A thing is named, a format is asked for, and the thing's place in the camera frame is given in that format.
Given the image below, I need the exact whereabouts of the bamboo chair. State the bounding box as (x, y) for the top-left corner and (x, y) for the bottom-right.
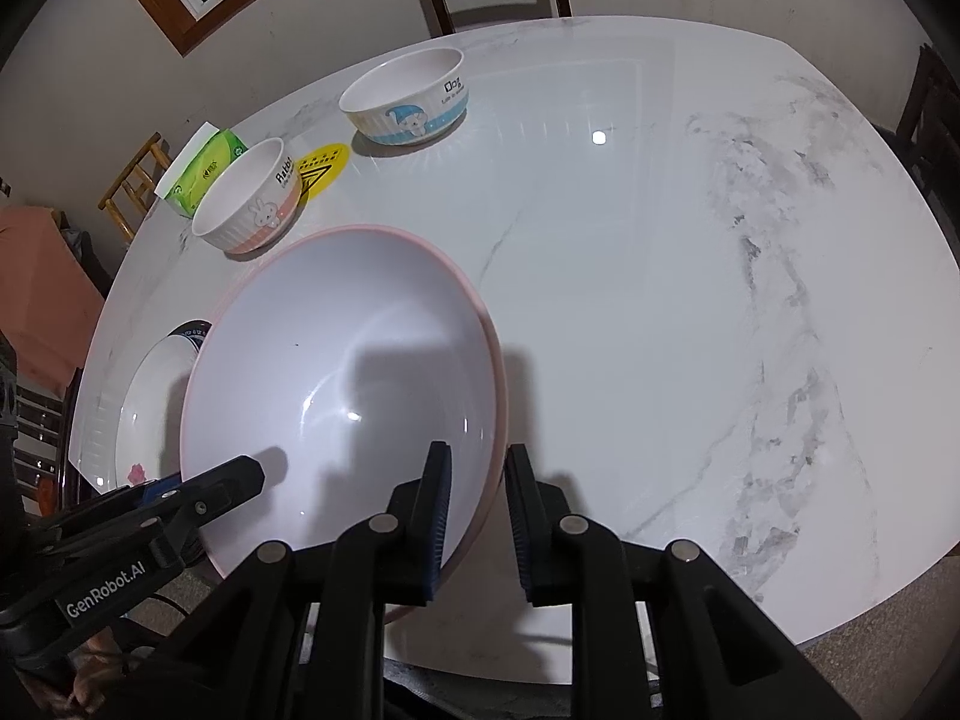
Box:
(97, 132), (175, 241)

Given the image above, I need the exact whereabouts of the white pink rabbit bowl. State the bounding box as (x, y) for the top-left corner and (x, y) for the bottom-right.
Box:
(191, 137), (305, 254)

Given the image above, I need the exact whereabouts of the round yellow warning sticker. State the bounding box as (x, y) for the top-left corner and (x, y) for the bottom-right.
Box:
(294, 141), (352, 200)

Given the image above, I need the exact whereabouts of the large blue floral plate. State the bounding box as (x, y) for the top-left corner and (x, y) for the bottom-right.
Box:
(166, 319), (215, 352)

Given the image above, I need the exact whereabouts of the large pink bowl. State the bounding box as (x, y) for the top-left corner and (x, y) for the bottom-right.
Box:
(178, 225), (511, 623)

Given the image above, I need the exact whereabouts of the pink cloth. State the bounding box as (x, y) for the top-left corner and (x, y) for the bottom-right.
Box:
(0, 206), (106, 395)

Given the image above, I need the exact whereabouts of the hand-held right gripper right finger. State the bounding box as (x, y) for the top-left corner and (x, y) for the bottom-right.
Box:
(504, 444), (863, 720)

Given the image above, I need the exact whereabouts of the white plate with pink flowers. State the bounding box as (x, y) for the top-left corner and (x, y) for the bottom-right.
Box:
(115, 334), (218, 496)

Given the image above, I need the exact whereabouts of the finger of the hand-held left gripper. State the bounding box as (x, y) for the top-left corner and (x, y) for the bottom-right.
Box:
(154, 455), (267, 548)
(30, 474), (185, 541)

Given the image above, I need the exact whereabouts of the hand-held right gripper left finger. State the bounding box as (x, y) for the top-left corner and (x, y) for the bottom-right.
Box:
(127, 441), (455, 720)

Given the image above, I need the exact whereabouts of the dark wooden armchair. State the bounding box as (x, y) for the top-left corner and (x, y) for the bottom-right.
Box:
(892, 45), (960, 241)

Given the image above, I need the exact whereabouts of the green tissue box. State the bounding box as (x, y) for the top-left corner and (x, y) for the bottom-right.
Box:
(154, 124), (250, 220)

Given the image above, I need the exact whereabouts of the white blue cartoon bowl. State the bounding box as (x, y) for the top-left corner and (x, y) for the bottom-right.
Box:
(339, 47), (470, 147)

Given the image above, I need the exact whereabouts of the person's left hand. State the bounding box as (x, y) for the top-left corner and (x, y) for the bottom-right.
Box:
(45, 626), (117, 713)

